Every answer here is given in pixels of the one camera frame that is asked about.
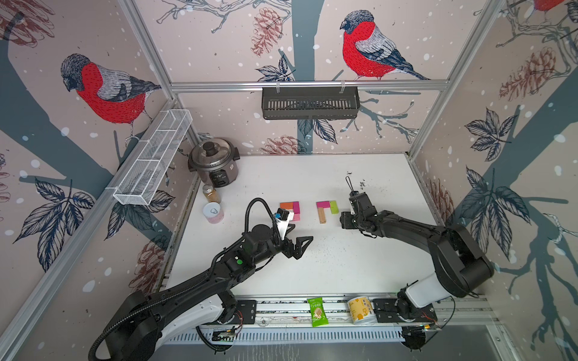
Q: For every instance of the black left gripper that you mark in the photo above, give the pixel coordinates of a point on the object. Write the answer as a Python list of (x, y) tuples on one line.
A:
[(298, 251)]

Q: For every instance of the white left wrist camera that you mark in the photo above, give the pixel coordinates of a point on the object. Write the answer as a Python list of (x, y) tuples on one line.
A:
[(283, 218)]

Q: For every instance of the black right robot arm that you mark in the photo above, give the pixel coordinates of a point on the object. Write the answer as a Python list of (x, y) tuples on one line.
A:
[(460, 266)]

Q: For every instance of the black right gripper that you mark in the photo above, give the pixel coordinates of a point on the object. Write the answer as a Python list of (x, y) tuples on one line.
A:
[(345, 219)]

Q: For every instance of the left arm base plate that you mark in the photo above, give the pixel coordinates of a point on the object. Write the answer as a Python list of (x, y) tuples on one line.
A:
[(245, 313)]

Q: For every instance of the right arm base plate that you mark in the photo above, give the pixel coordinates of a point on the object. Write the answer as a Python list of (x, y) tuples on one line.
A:
[(395, 311)]

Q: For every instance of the black hanging metal basket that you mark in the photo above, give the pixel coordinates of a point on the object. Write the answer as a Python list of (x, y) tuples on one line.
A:
[(310, 103)]

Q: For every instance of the pink tin can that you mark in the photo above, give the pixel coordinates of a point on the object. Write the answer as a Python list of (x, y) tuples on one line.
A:
[(213, 212)]

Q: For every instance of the wooden cylinder block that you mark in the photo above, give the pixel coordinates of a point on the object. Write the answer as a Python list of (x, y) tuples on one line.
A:
[(321, 214)]

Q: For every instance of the silver rice cooker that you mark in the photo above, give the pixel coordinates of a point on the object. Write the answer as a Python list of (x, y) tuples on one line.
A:
[(214, 160)]

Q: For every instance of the glass spice jar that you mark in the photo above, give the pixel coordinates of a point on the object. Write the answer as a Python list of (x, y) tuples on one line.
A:
[(211, 194)]

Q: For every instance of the yellow cup on rail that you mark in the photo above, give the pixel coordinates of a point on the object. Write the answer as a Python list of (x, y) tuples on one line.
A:
[(361, 311)]

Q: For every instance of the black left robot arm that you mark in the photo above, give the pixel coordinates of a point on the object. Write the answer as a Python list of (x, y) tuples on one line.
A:
[(142, 322)]

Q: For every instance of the green snack packet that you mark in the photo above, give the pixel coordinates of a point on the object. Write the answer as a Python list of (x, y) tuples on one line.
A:
[(317, 311)]

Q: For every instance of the white wire basket shelf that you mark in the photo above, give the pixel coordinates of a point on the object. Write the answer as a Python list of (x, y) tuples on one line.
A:
[(145, 175)]

